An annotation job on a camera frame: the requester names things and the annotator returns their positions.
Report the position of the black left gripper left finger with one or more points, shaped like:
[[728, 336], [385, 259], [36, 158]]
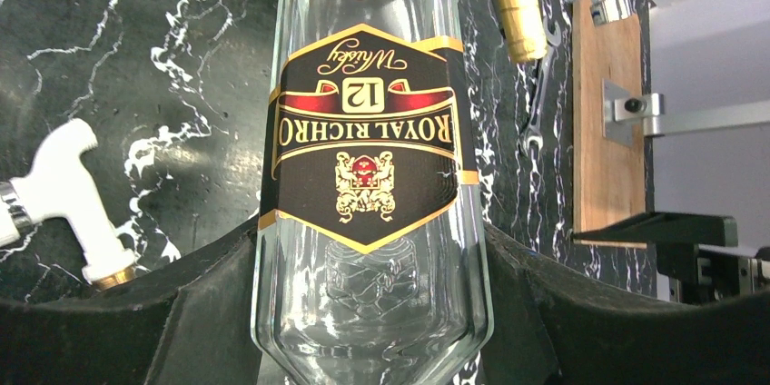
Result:
[[186, 323]]

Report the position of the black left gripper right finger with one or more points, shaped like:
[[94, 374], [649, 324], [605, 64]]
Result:
[[554, 325]]

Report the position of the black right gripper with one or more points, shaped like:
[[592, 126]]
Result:
[[696, 275]]

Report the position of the clear bottle eagle label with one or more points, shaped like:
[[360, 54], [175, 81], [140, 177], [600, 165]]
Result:
[[370, 262]]

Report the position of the dark wine bottle gold cap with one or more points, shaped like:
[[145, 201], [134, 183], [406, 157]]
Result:
[[523, 29]]

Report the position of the wooden board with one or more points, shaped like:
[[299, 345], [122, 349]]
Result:
[[609, 177]]

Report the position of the grey metal bracket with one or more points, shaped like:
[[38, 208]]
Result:
[[621, 111]]

